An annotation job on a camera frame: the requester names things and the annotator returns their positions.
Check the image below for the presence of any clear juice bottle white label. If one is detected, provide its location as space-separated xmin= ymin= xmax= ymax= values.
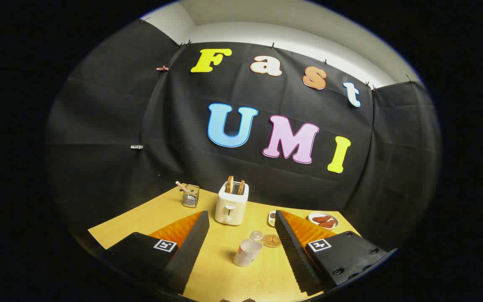
xmin=233 ymin=230 xmax=264 ymax=268

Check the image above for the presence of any wooden table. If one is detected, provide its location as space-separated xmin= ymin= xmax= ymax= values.
xmin=88 ymin=187 xmax=359 ymax=302

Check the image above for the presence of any metal mesh holder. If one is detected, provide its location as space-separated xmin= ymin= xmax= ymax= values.
xmin=182 ymin=185 xmax=200 ymax=208

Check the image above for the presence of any white oval plate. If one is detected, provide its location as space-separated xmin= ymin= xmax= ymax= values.
xmin=308 ymin=211 xmax=339 ymax=230

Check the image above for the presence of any white toaster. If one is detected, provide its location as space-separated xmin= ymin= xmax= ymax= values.
xmin=215 ymin=181 xmax=249 ymax=226

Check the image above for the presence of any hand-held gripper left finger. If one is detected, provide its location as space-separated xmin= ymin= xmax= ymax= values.
xmin=99 ymin=211 xmax=210 ymax=295

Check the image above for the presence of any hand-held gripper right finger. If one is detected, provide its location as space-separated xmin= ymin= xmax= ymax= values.
xmin=274 ymin=210 xmax=397 ymax=296

